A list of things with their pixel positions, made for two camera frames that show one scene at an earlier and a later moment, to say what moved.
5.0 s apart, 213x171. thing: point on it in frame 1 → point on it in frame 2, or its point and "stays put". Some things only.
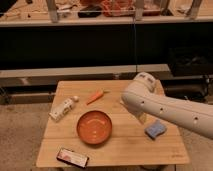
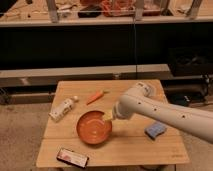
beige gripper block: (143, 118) → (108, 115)
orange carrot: (98, 94) stays put
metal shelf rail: (39, 77) stays put
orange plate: (94, 127) stays put
